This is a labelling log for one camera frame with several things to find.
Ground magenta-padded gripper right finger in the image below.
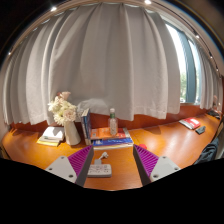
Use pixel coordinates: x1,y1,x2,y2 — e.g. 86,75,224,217
132,144,182,187

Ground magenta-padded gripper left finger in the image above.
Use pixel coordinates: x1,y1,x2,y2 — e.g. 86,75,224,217
44,144,95,187

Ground white ceramic vase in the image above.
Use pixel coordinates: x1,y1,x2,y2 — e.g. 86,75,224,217
63,120,82,147

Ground white flat book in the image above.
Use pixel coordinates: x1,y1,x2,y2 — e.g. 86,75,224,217
41,125,66,143

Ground white power strip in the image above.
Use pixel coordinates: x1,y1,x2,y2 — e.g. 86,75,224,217
87,159,113,178

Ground grey upright book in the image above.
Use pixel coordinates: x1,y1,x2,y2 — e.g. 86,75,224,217
80,113,89,146

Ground black jacket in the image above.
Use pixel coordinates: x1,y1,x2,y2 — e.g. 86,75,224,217
193,136,221,165

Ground red and white book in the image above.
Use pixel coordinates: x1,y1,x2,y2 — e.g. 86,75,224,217
178,117,202,130

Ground small black flat object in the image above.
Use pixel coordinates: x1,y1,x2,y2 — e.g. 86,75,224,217
195,125,207,135

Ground orange flat book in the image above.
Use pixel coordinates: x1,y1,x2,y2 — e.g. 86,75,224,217
89,127,131,140

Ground blue flat book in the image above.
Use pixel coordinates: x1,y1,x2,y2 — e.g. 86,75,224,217
92,137,134,148

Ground white and pink flowers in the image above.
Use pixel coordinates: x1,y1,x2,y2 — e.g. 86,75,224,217
47,91,78,127

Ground clear plastic bottle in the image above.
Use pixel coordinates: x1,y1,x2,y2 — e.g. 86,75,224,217
107,107,119,137

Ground narrow white curtain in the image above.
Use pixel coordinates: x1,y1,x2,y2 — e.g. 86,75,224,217
196,43,224,111

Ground window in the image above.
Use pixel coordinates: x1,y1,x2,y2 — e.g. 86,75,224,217
164,23,203,104

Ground wide white curtain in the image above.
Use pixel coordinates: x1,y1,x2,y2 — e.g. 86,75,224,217
1,3,183,126

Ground ceiling lights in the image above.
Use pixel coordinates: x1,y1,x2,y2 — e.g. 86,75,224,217
6,0,219,73

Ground white power strip cable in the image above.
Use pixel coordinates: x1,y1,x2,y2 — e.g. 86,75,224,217
94,151,110,166

